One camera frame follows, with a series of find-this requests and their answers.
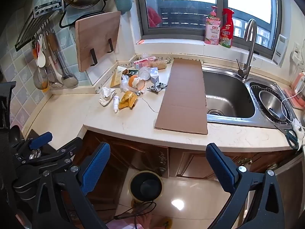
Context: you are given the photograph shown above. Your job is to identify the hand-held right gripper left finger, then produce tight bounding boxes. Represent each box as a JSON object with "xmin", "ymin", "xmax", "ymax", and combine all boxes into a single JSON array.
[{"xmin": 31, "ymin": 142, "xmax": 111, "ymax": 229}]

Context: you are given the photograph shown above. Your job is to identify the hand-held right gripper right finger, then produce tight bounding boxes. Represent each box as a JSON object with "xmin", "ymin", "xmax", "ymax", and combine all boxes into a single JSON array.
[{"xmin": 205, "ymin": 143, "xmax": 285, "ymax": 229}]

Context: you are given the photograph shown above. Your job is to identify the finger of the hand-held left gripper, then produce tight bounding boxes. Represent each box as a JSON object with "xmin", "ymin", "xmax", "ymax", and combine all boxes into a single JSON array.
[
  {"xmin": 22, "ymin": 137, "xmax": 84, "ymax": 170},
  {"xmin": 14, "ymin": 132, "xmax": 53, "ymax": 158}
]

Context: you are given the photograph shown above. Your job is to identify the round trash bin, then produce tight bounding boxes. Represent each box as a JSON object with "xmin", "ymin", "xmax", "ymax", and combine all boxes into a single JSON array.
[{"xmin": 129, "ymin": 170, "xmax": 165, "ymax": 202}]

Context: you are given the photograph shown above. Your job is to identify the white tissue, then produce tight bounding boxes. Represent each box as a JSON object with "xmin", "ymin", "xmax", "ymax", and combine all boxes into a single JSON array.
[{"xmin": 99, "ymin": 87, "xmax": 116, "ymax": 106}]

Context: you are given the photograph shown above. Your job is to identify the gold foil wrapper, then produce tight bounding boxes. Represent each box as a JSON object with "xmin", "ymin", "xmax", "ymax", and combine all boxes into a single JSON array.
[{"xmin": 119, "ymin": 91, "xmax": 138, "ymax": 110}]

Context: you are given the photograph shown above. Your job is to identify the clear plastic bag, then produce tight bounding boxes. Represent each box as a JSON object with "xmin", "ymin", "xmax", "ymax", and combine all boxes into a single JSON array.
[{"xmin": 120, "ymin": 74, "xmax": 130, "ymax": 92}]

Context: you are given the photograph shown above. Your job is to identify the beige packet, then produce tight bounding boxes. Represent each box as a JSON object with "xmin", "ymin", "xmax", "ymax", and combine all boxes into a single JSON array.
[{"xmin": 110, "ymin": 66, "xmax": 127, "ymax": 88}]

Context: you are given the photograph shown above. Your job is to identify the orange paper cup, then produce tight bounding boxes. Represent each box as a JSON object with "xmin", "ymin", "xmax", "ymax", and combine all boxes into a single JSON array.
[{"xmin": 128, "ymin": 75, "xmax": 146, "ymax": 91}]

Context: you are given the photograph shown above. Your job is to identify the clear plastic cup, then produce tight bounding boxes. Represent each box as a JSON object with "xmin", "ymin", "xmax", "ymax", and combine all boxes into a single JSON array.
[{"xmin": 139, "ymin": 66, "xmax": 151, "ymax": 80}]

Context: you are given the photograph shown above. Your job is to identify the black white wrapper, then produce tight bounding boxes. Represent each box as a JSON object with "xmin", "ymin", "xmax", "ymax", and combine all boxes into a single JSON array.
[{"xmin": 147, "ymin": 82, "xmax": 168, "ymax": 92}]

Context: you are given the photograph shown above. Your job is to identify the small white box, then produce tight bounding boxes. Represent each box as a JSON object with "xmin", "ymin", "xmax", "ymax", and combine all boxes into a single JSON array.
[{"xmin": 150, "ymin": 67, "xmax": 161, "ymax": 83}]

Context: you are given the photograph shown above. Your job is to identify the pink carton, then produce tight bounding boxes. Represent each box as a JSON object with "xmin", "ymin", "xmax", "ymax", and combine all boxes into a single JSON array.
[{"xmin": 133, "ymin": 56, "xmax": 159, "ymax": 70}]

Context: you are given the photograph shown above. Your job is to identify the mesh strainer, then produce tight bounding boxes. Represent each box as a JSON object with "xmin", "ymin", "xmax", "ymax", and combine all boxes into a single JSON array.
[{"xmin": 33, "ymin": 67, "xmax": 49, "ymax": 90}]

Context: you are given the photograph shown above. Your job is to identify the wooden kitchen cabinet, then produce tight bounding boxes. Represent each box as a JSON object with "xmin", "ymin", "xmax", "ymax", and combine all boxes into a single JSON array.
[{"xmin": 57, "ymin": 130, "xmax": 303, "ymax": 229}]

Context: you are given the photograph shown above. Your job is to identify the steel slotted spoon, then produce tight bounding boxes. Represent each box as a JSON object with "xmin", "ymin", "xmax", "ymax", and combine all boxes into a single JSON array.
[{"xmin": 46, "ymin": 52, "xmax": 63, "ymax": 88}]

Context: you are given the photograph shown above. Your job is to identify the white rice paddle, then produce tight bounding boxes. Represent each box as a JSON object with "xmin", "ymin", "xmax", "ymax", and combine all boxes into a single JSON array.
[{"xmin": 37, "ymin": 35, "xmax": 46, "ymax": 68}]

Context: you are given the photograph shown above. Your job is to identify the steel appliance door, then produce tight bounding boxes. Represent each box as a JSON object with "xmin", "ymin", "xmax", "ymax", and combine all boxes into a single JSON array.
[{"xmin": 274, "ymin": 156, "xmax": 305, "ymax": 229}]

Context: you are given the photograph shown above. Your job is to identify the person's foot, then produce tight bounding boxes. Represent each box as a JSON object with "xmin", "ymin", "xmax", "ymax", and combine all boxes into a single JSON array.
[{"xmin": 133, "ymin": 212, "xmax": 155, "ymax": 229}]

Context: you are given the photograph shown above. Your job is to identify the steel kitchen sink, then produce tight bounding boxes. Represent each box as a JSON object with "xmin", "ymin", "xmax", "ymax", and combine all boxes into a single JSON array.
[{"xmin": 202, "ymin": 64, "xmax": 301, "ymax": 128}]

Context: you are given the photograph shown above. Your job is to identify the steel bowl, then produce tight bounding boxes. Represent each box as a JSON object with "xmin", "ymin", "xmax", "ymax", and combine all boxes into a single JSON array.
[{"xmin": 258, "ymin": 89, "xmax": 290, "ymax": 122}]

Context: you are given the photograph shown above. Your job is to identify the brown cardboard sheet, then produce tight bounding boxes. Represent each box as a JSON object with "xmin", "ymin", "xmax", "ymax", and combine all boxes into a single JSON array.
[{"xmin": 154, "ymin": 59, "xmax": 208, "ymax": 135}]

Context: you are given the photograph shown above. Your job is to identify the black cutting board holder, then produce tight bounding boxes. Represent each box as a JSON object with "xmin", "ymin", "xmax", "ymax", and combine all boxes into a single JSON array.
[{"xmin": 89, "ymin": 38, "xmax": 115, "ymax": 67}]

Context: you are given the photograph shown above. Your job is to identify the wooden cutting board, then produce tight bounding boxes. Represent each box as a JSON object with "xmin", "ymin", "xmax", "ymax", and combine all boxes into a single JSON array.
[{"xmin": 75, "ymin": 11, "xmax": 121, "ymax": 72}]

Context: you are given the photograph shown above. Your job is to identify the steel faucet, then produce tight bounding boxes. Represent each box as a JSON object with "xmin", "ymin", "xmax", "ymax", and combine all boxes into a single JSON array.
[{"xmin": 236, "ymin": 19, "xmax": 258, "ymax": 79}]

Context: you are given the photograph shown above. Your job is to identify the pink small appliance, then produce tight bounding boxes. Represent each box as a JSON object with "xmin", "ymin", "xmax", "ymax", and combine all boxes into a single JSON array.
[{"xmin": 283, "ymin": 73, "xmax": 305, "ymax": 108}]

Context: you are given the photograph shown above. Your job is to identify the red spray bottle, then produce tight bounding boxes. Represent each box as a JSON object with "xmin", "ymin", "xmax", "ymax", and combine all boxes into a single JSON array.
[{"xmin": 219, "ymin": 8, "xmax": 235, "ymax": 48}]

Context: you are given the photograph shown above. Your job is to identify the pink dish soap bottle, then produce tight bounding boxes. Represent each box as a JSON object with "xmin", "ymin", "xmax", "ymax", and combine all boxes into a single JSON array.
[{"xmin": 204, "ymin": 5, "xmax": 221, "ymax": 46}]

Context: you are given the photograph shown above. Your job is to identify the blue utensil holder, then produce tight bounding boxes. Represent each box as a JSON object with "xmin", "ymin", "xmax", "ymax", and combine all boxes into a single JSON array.
[{"xmin": 114, "ymin": 0, "xmax": 133, "ymax": 15}]

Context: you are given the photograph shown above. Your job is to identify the red cloth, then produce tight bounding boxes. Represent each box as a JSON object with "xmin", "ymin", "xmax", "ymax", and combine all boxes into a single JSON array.
[{"xmin": 147, "ymin": 6, "xmax": 162, "ymax": 28}]

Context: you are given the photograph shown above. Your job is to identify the black floor cable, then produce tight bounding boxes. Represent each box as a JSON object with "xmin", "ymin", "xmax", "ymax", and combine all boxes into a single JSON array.
[{"xmin": 114, "ymin": 200, "xmax": 156, "ymax": 229}]

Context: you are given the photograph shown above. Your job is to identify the teal handled scissors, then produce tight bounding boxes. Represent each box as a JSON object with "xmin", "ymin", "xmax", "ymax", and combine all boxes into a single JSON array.
[{"xmin": 274, "ymin": 124, "xmax": 299, "ymax": 149}]

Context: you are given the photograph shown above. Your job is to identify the black wall shelf rack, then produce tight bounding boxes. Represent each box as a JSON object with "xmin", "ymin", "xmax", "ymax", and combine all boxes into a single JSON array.
[{"xmin": 15, "ymin": 0, "xmax": 66, "ymax": 52}]

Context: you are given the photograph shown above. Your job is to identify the white cable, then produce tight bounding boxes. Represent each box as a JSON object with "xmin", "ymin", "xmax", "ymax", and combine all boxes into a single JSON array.
[{"xmin": 281, "ymin": 93, "xmax": 305, "ymax": 146}]

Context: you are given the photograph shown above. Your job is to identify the white wall holder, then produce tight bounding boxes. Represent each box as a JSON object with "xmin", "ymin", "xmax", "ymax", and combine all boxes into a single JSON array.
[{"xmin": 273, "ymin": 35, "xmax": 289, "ymax": 67}]

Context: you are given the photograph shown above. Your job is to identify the white wall socket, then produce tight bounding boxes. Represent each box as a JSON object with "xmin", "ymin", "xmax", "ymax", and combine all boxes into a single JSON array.
[{"xmin": 292, "ymin": 43, "xmax": 304, "ymax": 64}]

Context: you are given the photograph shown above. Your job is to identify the black wire pan rack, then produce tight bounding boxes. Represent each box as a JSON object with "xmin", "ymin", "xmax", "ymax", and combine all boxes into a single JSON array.
[{"xmin": 59, "ymin": 0, "xmax": 122, "ymax": 29}]

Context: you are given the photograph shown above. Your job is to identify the grey window frame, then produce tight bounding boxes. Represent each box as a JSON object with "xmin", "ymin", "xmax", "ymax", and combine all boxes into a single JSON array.
[{"xmin": 135, "ymin": 0, "xmax": 286, "ymax": 59}]

